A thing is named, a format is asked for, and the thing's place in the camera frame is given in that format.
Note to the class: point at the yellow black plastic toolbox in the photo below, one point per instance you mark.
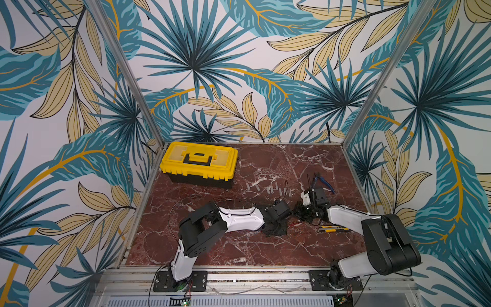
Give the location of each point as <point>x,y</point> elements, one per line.
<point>200,164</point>

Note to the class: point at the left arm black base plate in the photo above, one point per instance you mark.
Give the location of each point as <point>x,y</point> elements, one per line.
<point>196,282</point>

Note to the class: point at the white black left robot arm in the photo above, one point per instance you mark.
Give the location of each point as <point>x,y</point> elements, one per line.
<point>208,224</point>

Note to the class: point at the blue handled pliers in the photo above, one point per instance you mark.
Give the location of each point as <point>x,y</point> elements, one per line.
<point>319,177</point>

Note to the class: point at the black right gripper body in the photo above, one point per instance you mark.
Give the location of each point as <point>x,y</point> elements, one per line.
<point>303,209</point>

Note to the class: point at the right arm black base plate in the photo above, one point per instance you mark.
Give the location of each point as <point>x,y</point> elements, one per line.
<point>326,280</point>

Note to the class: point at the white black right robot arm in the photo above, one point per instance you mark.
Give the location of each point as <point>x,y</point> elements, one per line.
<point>389,247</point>

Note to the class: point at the yellow black utility knife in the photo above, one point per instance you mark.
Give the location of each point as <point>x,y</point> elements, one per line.
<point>333,229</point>

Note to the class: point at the aluminium front frame rail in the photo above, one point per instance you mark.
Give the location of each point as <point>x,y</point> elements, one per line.
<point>221,280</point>

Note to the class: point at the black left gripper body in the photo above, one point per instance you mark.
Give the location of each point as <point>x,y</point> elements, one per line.
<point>280,228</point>

